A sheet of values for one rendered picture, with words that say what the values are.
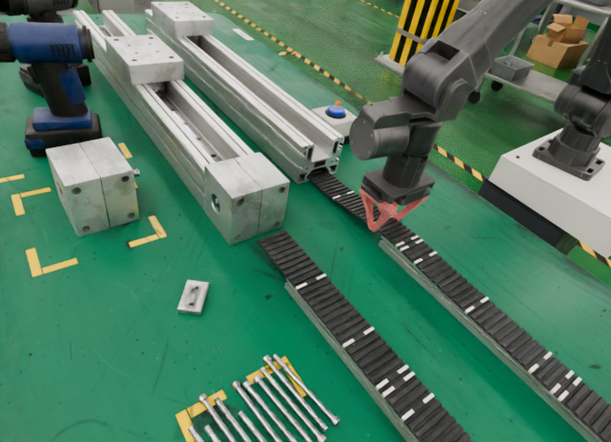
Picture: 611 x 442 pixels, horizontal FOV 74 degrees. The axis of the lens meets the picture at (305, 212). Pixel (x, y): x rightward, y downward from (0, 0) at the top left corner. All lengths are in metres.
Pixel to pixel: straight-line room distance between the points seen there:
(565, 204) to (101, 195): 0.82
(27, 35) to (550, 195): 0.95
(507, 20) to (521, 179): 0.44
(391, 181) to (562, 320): 0.34
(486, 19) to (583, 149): 0.47
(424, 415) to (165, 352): 0.30
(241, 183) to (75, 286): 0.26
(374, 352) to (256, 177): 0.30
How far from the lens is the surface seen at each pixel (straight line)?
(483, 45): 0.57
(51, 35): 0.79
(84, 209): 0.66
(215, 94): 1.02
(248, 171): 0.64
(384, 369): 0.52
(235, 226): 0.62
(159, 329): 0.56
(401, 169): 0.61
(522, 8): 0.61
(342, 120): 0.92
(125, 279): 0.62
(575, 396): 0.62
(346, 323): 0.54
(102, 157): 0.67
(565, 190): 0.93
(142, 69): 0.91
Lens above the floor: 1.24
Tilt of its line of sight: 39 degrees down
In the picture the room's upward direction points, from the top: 11 degrees clockwise
